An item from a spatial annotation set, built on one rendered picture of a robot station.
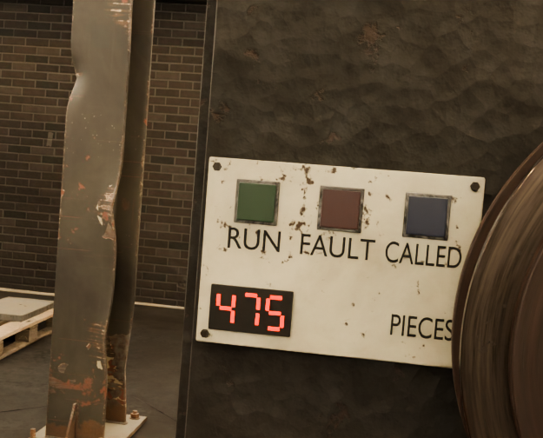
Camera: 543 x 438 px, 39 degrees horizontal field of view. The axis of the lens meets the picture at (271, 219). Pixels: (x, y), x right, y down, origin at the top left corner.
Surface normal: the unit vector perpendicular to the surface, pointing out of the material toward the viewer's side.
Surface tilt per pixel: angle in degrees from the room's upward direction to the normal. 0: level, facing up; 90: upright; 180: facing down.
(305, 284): 90
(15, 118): 90
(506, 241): 90
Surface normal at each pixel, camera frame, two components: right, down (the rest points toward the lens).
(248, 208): -0.13, 0.04
